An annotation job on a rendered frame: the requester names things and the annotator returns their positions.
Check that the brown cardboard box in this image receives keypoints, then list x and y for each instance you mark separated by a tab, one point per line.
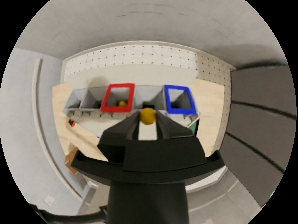
70	157

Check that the yellow marble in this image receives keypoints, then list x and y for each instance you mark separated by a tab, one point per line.
122	104
147	116

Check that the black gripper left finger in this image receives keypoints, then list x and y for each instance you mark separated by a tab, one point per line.
124	129

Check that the white curved cover panel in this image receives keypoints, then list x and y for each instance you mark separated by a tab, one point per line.
149	79

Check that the green tray with black rim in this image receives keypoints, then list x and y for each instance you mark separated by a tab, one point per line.
194	127

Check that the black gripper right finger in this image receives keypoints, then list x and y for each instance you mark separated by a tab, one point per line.
170	128

